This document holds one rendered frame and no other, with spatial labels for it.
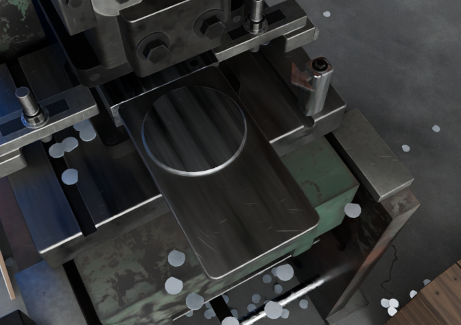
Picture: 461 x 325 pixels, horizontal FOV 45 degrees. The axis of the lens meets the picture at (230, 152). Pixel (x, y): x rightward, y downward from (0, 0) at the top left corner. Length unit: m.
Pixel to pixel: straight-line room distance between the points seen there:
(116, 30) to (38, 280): 0.36
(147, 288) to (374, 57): 1.24
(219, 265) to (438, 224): 1.03
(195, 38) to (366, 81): 1.21
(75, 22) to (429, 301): 0.82
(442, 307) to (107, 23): 0.79
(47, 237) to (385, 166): 0.47
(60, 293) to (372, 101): 1.17
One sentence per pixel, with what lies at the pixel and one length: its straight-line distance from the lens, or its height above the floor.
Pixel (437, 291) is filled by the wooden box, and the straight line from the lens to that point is 1.10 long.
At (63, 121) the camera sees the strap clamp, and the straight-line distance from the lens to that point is 0.73.
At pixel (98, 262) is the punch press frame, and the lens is 0.75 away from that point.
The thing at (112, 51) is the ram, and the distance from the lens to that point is 0.57.
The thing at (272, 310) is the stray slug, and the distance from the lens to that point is 0.72.
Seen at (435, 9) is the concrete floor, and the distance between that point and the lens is 1.99.
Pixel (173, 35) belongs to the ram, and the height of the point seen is 0.94.
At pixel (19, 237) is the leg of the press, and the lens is 0.82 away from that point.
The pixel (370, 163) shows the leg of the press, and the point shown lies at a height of 0.64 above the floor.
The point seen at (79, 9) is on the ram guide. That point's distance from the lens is 0.47.
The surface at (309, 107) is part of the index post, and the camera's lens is 0.75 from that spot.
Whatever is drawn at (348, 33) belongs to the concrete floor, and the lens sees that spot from 1.84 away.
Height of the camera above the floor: 1.34
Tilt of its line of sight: 60 degrees down
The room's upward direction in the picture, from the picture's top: 1 degrees clockwise
